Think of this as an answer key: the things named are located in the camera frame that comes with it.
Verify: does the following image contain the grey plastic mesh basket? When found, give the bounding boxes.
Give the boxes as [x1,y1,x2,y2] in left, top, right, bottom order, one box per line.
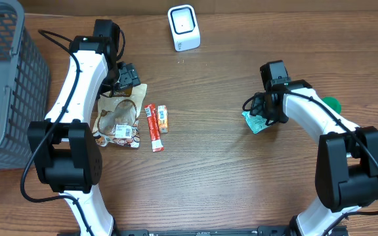
[0,0,51,169]

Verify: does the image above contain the white brown snack bag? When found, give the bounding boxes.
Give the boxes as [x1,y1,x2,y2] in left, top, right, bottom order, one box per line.
[93,84,148,148]

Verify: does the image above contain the teal orange soup packet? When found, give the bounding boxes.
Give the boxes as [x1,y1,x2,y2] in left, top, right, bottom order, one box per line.
[242,111,268,134]

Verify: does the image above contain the white barcode scanner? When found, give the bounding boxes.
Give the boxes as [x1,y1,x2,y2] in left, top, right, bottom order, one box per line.
[167,5,201,52]

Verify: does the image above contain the green white cup container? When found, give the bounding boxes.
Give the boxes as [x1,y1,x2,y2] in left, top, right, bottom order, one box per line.
[322,97,342,114]

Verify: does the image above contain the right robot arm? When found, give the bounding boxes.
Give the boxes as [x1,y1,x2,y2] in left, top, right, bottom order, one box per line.
[243,60,378,236]

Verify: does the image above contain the orange Kleenex tissue pack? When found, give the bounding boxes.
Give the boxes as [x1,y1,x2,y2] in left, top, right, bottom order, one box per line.
[157,105,169,134]

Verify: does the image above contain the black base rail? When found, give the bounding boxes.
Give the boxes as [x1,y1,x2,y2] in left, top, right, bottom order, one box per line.
[117,226,286,236]

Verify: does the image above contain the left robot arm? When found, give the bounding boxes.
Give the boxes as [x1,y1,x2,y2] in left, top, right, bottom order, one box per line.
[20,19,140,235]

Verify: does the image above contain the red snack packet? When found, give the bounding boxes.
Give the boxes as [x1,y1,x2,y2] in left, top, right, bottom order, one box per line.
[144,104,164,152]

